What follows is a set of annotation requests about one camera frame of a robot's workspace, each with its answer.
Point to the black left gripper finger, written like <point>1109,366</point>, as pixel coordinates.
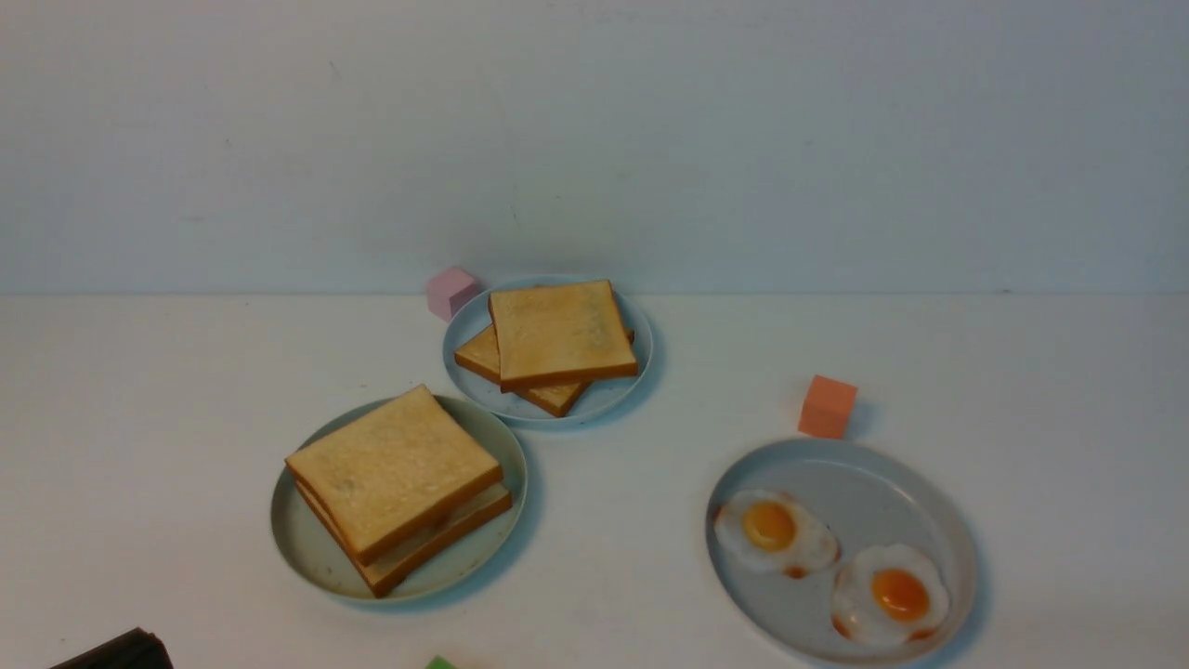
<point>136,648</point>

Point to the light green empty plate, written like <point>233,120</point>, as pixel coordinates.
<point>311,553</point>

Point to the green cube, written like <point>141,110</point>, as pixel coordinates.
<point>440,662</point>

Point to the pink cube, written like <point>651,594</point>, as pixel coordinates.
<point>449,290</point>

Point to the left fried egg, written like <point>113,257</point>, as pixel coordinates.
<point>771,532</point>

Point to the fried egg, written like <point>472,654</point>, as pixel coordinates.
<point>888,595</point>
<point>771,532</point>

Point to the orange cube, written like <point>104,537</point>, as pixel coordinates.
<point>827,408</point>

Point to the grey egg plate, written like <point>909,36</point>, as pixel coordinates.
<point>867,499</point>

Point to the right fried egg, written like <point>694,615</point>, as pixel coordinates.
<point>888,595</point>

